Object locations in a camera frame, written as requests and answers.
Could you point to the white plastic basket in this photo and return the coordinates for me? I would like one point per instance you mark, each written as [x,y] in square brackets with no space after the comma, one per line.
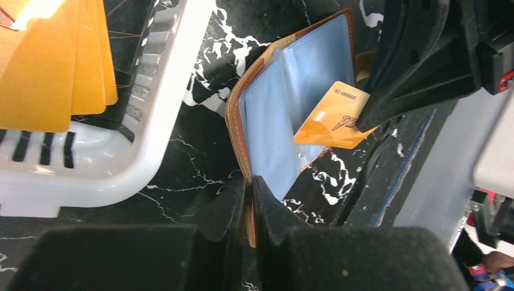
[89,166]

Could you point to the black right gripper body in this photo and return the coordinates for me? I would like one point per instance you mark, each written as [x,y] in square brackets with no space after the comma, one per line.
[485,49]

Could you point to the orange credit card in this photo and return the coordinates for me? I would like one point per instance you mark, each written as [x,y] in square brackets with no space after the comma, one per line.
[38,61]
[95,86]

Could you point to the brown leather card holder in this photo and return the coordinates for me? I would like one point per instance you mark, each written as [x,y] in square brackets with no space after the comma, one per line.
[274,97]

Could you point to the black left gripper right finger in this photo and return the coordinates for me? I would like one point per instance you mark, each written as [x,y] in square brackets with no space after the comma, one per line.
[293,255]

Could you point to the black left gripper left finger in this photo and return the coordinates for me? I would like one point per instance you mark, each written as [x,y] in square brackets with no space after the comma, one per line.
[204,254]

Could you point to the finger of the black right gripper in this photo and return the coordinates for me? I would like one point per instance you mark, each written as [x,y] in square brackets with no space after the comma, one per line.
[426,56]

